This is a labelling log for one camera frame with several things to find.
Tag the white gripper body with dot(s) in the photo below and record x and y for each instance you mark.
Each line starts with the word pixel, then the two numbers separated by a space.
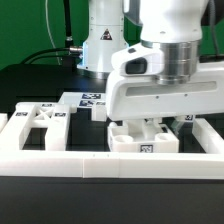
pixel 166 80

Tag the white part left edge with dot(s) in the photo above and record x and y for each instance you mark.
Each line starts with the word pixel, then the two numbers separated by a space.
pixel 3 120

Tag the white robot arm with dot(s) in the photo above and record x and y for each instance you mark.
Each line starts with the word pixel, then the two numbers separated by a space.
pixel 116 25

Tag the white marker base plate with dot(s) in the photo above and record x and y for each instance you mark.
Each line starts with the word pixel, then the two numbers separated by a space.
pixel 81 99

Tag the white chair back frame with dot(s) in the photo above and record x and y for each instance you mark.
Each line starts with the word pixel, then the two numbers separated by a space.
pixel 54 117

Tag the white chair seat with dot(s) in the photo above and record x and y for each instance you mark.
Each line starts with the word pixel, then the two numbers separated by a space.
pixel 141 136

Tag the white U-shaped obstacle fence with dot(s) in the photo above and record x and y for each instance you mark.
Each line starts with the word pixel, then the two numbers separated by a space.
pixel 110 165

